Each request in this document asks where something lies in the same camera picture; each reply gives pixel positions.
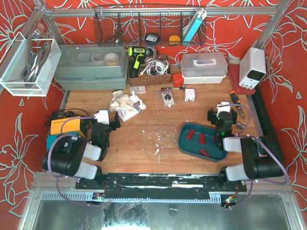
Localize grey plastic storage box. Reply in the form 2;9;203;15
54;44;129;91

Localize blue white power strip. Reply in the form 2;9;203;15
182;8;207;45

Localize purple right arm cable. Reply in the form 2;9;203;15
222;103;290;209

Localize yellow green cordless drill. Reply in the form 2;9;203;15
128;46;155;78

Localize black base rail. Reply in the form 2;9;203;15
75;173;247;200

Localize orange handled screwdriver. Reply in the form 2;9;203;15
230;91;245;120

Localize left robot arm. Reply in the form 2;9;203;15
42;110;121;185

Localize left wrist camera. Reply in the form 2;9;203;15
94;109;109;125

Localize white cables in basket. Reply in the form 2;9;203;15
141;59;170;76

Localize beige work glove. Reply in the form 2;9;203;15
109;90;134;113

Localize woven basket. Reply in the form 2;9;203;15
127;57;172;86

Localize small clear labelled box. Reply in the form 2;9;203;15
130;86;146;94

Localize white power supply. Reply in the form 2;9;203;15
239;47;266;90

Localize orange device box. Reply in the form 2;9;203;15
50;116;87;138

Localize white toolbox with handle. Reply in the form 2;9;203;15
180;52;228;84

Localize white wall plug adapter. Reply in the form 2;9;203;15
184;88;196;102

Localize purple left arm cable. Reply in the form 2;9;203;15
47;115;106;207

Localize red spring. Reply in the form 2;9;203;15
199;133;206;145
200;149;210;157
186;129;195;140

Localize black wire shelf basket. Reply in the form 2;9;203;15
94;3;206;46

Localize white peg board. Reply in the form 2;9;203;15
115;93;146;122

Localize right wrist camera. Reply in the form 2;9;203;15
217;102;231;113

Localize red book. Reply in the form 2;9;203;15
228;64;256;95

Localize bagged round dial part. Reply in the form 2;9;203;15
155;87;175;108

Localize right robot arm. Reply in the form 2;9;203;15
207;104;289;185

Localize teal plastic tray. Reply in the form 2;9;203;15
177;123;227;162

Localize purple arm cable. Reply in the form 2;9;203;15
222;103;290;209
47;115;106;207

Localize small metal bracket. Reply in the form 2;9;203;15
236;121;245;130

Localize yellow tape measure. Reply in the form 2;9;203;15
169;35;181;46

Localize clear acrylic hanging box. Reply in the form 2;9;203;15
0;33;61;97

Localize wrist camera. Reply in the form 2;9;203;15
217;102;231;113
94;109;109;125

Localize teal device box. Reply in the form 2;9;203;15
47;132;79;151

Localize red small box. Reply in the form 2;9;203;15
171;73;184;88

